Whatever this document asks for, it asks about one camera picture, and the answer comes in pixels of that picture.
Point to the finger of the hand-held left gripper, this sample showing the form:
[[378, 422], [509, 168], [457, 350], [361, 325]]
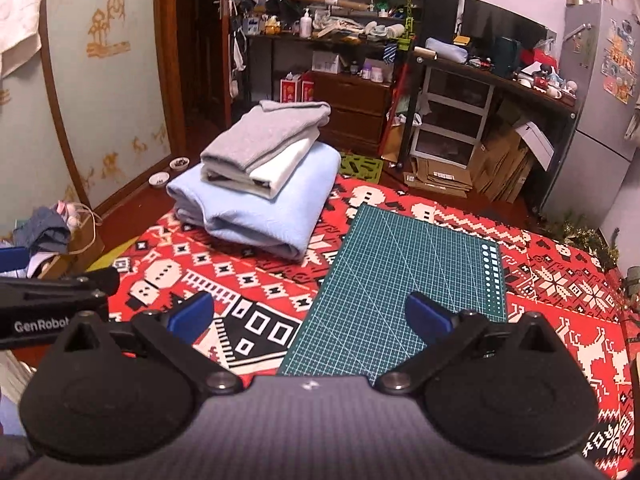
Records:
[[75, 287], [12, 259]]

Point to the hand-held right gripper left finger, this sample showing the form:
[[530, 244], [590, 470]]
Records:
[[192, 317]]

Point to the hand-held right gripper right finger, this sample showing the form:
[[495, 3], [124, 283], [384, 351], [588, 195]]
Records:
[[425, 317]]

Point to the grey t-shirt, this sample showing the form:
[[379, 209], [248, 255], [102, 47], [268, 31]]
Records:
[[265, 130]]

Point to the denim cloth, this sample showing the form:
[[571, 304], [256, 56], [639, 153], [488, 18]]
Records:
[[42, 232]]

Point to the brown paper bag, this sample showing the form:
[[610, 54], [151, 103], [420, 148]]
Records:
[[82, 247]]

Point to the red patterned blanket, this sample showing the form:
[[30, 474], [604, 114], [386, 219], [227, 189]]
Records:
[[200, 270]]

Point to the green cutting mat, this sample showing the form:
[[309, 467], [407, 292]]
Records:
[[400, 260]]

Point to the light blue folded blanket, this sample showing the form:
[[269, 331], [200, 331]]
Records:
[[260, 215]]

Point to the pet food bowl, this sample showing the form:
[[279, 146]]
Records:
[[179, 163], [160, 179]]

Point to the flat cardboard box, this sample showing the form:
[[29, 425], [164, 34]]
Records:
[[437, 177]]

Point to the lime green perforated board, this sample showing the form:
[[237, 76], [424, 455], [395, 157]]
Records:
[[362, 167]]

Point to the stack of flattened cardboard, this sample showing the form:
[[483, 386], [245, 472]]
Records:
[[500, 165]]

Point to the christmas garland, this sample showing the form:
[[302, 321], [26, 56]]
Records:
[[580, 240]]

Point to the white folded cloth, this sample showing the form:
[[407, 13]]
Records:
[[285, 165]]

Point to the white plastic drawer unit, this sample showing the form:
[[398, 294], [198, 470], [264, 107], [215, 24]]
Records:
[[450, 115]]

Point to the white flat box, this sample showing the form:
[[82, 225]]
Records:
[[536, 145]]

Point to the wooden drawer cabinet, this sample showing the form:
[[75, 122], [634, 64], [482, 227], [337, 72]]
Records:
[[355, 115]]

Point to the white hanging cloth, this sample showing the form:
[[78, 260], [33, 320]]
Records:
[[17, 15]]

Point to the red printed carton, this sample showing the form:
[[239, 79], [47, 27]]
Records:
[[308, 89], [290, 91]]

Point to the silver refrigerator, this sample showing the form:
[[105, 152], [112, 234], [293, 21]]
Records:
[[595, 135]]

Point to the group of plush toy figures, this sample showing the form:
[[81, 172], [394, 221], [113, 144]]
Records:
[[547, 80]]

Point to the light blue pouch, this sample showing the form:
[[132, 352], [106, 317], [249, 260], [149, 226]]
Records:
[[447, 51]]

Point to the wooden door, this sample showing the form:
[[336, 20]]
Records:
[[200, 45]]

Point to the red flat box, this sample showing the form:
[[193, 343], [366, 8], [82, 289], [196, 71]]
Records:
[[537, 57]]

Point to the black speaker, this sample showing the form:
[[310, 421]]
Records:
[[435, 12]]

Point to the black monitor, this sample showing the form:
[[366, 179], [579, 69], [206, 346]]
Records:
[[505, 22]]

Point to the white lotion bottle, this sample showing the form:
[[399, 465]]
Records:
[[305, 25]]

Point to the colourful fridge magnets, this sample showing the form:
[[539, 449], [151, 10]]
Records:
[[620, 65]]

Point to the cardboard tube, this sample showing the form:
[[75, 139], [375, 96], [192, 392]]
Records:
[[325, 1]]

